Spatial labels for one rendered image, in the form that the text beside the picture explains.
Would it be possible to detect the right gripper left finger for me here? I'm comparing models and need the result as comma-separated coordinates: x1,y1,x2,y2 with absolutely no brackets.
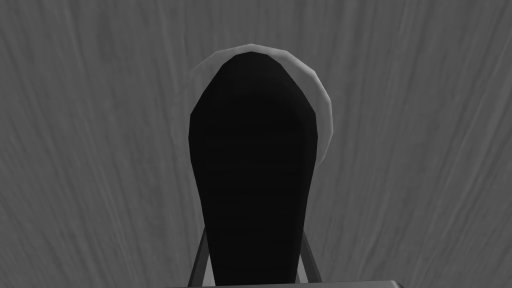
187,226,217,288

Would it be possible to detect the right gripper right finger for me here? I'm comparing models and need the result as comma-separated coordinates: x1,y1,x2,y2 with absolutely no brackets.
296,230,324,285

